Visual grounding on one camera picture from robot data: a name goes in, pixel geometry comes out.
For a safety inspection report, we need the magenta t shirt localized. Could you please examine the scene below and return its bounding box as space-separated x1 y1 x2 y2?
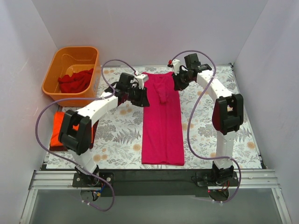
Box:
142 72 185 166

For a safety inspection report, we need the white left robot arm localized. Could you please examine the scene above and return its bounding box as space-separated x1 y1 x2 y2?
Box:
58 73 150 187

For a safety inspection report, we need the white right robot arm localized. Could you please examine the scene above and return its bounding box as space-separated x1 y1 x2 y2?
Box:
168 50 244 186

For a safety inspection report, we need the floral patterned table mat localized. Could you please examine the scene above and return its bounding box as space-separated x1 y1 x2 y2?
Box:
46 66 267 170

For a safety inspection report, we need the folded dark red t shirt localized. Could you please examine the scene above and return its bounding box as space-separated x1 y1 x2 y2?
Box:
50 123 98 152

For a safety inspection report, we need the red t shirt in bin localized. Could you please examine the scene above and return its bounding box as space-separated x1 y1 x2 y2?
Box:
58 69 93 94

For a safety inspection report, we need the orange plastic bin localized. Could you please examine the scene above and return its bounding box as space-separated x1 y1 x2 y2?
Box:
42 46 101 107

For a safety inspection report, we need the folded orange t shirt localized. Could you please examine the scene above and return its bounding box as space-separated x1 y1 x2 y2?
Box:
50 112 65 151

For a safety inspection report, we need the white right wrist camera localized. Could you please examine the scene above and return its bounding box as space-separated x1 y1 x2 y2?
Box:
167 59 181 75

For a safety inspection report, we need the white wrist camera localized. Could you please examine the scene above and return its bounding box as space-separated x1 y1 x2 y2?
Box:
167 59 181 75
135 74 149 90

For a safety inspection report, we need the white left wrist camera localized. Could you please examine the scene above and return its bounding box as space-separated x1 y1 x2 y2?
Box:
135 74 149 90

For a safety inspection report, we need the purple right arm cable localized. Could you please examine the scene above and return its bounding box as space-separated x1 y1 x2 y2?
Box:
167 49 242 204

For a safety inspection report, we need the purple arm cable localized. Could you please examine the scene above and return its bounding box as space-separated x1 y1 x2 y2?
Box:
167 49 242 204
35 59 141 212

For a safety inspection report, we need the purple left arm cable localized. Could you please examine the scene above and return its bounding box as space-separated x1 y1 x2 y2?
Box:
35 59 141 212

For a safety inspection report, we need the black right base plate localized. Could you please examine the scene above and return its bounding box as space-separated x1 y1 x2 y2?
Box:
191 169 239 187

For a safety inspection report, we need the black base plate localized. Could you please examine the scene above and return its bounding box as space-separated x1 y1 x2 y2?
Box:
72 171 115 188
191 169 239 187

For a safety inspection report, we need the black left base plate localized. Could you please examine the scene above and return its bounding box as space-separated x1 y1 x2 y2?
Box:
72 171 115 188

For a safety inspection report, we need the aluminium frame rail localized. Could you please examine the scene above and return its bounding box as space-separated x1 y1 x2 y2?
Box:
29 169 280 189

